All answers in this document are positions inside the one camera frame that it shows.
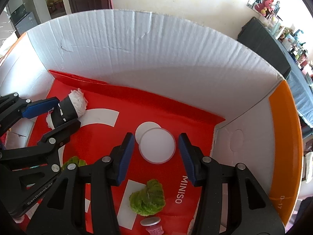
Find pink small toy white cap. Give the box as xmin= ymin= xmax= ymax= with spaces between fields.
xmin=140 ymin=217 xmax=164 ymax=235

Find white round disc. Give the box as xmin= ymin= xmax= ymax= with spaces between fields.
xmin=135 ymin=122 xmax=162 ymax=147

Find green yarn knot ball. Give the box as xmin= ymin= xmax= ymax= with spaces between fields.
xmin=129 ymin=179 xmax=166 ymax=217
xmin=61 ymin=156 xmax=87 ymax=172

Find pink plush toy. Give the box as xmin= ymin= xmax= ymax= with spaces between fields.
xmin=254 ymin=0 xmax=275 ymax=16

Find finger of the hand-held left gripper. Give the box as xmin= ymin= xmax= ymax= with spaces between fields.
xmin=0 ymin=119 xmax=81 ymax=172
xmin=0 ymin=93 xmax=60 ymax=137

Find black and white sushi plush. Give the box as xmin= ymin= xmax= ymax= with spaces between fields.
xmin=46 ymin=89 xmax=88 ymax=130

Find clear-rimmed white round case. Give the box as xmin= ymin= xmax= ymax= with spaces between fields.
xmin=138 ymin=128 xmax=176 ymax=164

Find blue cloth covered table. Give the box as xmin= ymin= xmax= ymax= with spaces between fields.
xmin=237 ymin=17 xmax=313 ymax=135

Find orange and white cardboard box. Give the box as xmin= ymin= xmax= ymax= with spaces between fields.
xmin=0 ymin=8 xmax=304 ymax=235

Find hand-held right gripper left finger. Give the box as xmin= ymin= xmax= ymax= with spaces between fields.
xmin=26 ymin=132 xmax=135 ymax=235

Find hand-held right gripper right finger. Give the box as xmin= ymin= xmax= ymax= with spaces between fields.
xmin=178 ymin=133 xmax=286 ymax=235

